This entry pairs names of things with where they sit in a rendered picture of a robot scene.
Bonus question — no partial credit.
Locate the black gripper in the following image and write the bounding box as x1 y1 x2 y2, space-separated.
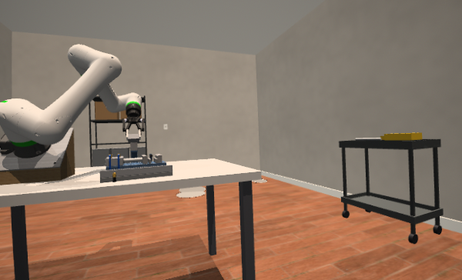
122 110 145 141

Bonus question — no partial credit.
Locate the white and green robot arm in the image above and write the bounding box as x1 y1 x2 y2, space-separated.
0 45 142 158

